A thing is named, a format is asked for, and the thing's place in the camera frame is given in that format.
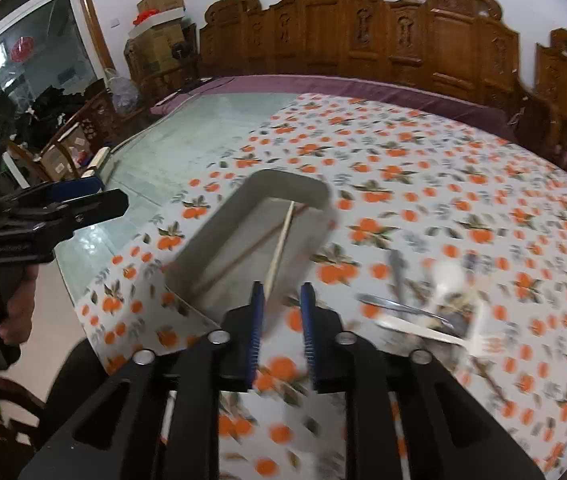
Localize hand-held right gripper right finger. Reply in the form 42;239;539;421
299;282;547;480

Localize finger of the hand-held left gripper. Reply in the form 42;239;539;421
0;189;130;267
0;176;102;212

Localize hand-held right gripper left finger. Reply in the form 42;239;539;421
18;281;264;480

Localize wooden chopstick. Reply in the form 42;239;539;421
208;204;309;283
263;201;296;300

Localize stainless steel tray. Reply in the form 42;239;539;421
163;169;339;333

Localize white plastic fork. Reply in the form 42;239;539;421
374;305;504;361

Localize white plastic ladle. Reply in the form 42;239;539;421
423;258;468;313

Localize person's left hand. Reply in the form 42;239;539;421
0;262;40;346

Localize open cardboard box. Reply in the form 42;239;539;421
40;125;95;182

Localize cream rectangular case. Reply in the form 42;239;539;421
80;146;113;181

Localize wooden armchair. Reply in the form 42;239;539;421
7;87;131;186

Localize pile of black clothes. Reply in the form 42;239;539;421
28;85;86;128

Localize clear plastic bag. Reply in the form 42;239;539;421
104;67;140;113

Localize red round window sticker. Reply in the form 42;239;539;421
10;36;38;65

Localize wooden chair under boxes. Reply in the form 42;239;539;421
126;22;200;111

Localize glass sliding door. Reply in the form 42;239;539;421
0;0;111;181

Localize large brown cardboard box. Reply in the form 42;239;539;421
126;25;189;78

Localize orange print tablecloth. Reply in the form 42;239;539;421
74;91;567;480

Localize person's black trousers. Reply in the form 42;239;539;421
46;337;114;413

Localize white and red box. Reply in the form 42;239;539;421
130;7;185;38

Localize purple table cloth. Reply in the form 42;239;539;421
150;74;567;261

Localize black cable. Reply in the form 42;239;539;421
154;77;214;107

